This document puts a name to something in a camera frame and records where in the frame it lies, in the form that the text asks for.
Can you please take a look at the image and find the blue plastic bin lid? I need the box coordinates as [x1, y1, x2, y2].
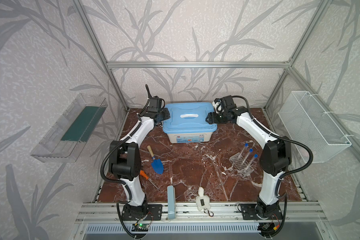
[163, 102, 217, 134]

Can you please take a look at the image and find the white plastic storage bin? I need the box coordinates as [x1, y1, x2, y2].
[167, 132, 212, 144]

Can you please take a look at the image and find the clear test tube rack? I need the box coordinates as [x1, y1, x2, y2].
[229, 153, 258, 178]

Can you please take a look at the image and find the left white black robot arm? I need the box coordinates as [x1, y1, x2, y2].
[100, 96, 170, 215]

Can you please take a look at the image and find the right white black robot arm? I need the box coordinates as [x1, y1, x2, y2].
[206, 95, 314, 220]

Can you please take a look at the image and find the light blue standing block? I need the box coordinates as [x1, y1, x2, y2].
[167, 186, 176, 220]

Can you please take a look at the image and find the white plastic squeeze bottle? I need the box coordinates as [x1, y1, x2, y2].
[195, 187, 211, 212]

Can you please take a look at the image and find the green circuit board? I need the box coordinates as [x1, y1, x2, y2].
[131, 223, 150, 232]

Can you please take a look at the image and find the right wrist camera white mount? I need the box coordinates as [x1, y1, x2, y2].
[212, 98, 223, 113]

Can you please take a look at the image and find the blue garden trowel wooden handle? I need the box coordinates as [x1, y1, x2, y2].
[147, 146, 164, 175]

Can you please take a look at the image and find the orange handled screwdriver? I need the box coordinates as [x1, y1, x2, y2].
[140, 170, 160, 191]

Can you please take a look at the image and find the white wire mesh basket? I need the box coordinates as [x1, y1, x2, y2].
[278, 91, 352, 163]

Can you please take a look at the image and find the clear acrylic wall shelf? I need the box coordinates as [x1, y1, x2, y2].
[30, 94, 108, 163]

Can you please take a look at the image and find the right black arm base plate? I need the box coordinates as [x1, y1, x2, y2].
[237, 204, 283, 221]

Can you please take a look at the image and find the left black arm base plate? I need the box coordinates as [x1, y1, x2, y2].
[121, 204, 163, 221]

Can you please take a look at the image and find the aluminium front rail frame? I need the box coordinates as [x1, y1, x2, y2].
[75, 202, 327, 224]

